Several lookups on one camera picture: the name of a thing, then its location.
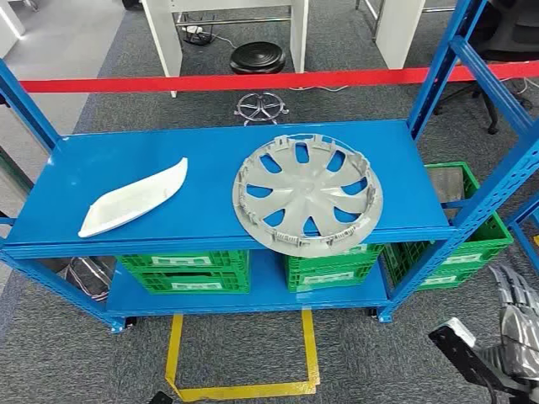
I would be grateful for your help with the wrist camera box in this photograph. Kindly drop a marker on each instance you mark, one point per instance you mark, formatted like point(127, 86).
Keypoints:
point(160, 398)
point(459, 351)

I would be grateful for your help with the white desk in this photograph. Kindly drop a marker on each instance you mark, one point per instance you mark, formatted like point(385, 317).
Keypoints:
point(164, 33)
point(400, 28)

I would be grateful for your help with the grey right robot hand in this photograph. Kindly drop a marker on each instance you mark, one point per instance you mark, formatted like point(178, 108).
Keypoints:
point(522, 334)

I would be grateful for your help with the grey plastic wheel hubcap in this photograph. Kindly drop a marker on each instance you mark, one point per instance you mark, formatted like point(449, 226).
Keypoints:
point(309, 192)

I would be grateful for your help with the white curved plastic part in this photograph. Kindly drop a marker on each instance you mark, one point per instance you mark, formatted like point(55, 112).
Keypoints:
point(130, 200)

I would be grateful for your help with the yellow floor tape square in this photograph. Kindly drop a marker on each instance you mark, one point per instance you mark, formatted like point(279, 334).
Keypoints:
point(309, 357)

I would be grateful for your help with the chrome star stool base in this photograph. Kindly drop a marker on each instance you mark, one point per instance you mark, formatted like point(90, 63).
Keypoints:
point(260, 107)

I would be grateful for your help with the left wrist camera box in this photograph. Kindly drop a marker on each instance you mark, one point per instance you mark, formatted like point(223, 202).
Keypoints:
point(160, 398)

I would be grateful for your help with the blue metal shelf rack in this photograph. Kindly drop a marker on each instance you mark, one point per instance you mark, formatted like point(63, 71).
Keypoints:
point(524, 211)
point(210, 167)

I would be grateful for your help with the white lit display block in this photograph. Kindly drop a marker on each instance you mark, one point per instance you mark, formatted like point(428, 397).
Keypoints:
point(8, 22)

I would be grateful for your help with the red barrier belt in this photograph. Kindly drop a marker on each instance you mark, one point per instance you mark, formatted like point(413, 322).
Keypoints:
point(210, 82)

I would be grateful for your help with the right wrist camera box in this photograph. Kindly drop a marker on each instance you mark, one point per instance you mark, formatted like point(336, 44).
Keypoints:
point(459, 351)

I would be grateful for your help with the black office chair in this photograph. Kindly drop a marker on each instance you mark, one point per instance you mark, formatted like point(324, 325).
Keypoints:
point(505, 33)

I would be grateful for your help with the white power strip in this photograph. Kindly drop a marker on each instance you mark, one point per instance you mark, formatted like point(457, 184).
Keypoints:
point(193, 29)

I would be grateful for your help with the green plastic crate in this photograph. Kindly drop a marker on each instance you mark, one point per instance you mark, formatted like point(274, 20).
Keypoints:
point(488, 240)
point(328, 273)
point(185, 273)

